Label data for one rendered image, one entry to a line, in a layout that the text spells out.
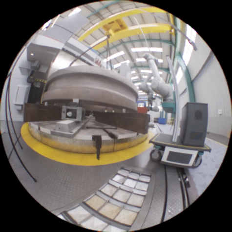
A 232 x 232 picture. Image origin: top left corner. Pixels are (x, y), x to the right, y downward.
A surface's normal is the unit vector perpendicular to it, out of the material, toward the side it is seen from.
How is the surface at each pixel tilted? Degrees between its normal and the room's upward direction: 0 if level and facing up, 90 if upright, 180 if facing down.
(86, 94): 90
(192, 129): 90
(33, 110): 90
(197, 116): 90
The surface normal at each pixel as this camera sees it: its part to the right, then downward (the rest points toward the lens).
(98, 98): 0.43, 0.04
